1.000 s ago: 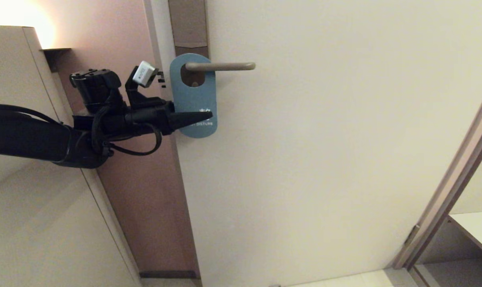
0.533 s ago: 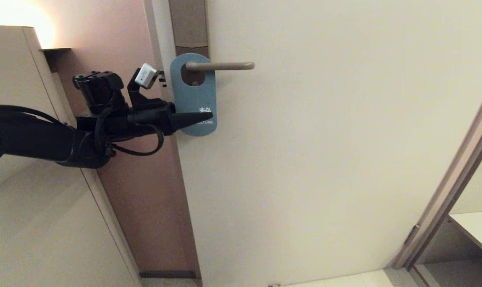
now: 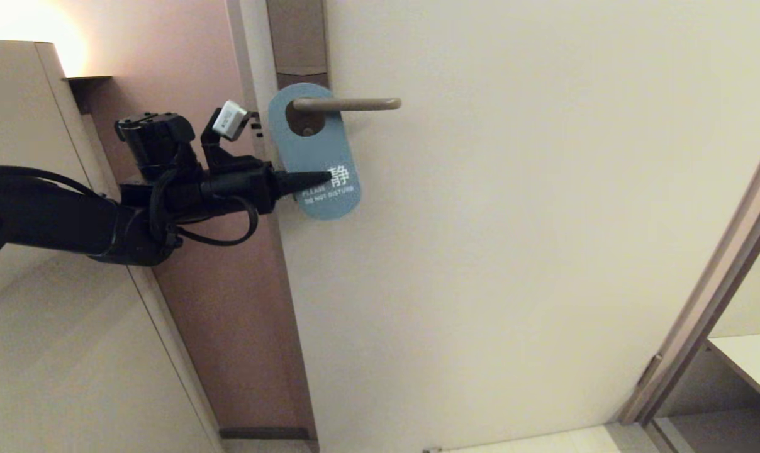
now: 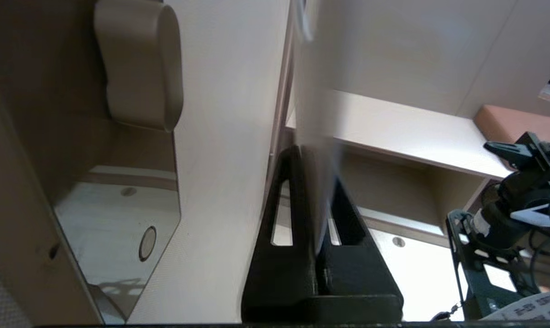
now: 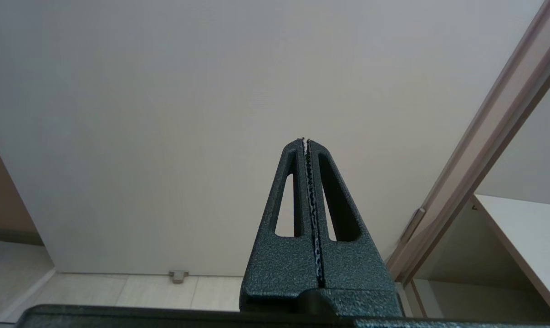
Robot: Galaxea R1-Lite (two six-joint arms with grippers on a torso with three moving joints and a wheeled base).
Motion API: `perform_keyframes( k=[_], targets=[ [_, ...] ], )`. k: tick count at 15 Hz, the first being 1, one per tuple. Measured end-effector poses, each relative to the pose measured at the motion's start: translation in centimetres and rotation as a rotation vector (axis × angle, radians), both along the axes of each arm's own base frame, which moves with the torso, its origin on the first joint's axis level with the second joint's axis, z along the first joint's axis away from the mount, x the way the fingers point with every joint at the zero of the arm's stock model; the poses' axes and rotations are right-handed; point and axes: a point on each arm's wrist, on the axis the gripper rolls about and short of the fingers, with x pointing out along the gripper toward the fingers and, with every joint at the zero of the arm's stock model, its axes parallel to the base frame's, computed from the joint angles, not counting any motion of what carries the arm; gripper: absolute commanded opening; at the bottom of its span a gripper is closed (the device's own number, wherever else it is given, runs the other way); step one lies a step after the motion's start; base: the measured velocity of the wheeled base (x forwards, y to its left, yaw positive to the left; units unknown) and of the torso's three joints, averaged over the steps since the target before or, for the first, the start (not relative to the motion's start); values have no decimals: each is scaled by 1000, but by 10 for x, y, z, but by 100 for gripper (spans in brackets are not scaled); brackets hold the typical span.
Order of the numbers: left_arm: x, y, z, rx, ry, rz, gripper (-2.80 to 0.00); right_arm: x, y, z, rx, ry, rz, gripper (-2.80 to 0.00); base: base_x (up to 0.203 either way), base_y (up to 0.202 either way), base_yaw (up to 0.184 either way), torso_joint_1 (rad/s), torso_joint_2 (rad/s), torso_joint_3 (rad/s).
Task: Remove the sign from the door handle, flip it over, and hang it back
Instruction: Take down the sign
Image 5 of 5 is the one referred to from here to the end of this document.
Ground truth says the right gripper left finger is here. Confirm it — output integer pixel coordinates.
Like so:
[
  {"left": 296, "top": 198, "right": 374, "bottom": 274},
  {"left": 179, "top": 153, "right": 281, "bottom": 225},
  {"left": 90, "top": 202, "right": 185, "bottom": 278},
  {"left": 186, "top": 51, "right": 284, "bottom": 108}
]
[{"left": 239, "top": 138, "right": 325, "bottom": 316}]

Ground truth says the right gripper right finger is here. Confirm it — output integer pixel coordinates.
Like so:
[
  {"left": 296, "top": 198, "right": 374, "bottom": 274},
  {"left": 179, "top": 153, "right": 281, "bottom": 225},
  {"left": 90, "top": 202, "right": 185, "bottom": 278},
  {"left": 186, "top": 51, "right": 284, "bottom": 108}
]
[{"left": 306, "top": 139, "right": 406, "bottom": 318}]

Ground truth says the beige closet shelf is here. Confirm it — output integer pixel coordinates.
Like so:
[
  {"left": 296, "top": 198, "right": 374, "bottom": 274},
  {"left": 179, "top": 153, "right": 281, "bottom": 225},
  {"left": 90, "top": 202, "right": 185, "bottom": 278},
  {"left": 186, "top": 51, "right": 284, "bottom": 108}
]
[{"left": 472, "top": 195, "right": 550, "bottom": 323}]

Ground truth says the dark baseboard strip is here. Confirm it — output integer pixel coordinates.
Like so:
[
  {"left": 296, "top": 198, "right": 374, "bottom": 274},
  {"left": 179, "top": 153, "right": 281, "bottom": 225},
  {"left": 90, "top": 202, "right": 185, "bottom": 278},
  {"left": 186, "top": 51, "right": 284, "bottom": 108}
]
[{"left": 0, "top": 226, "right": 46, "bottom": 247}]

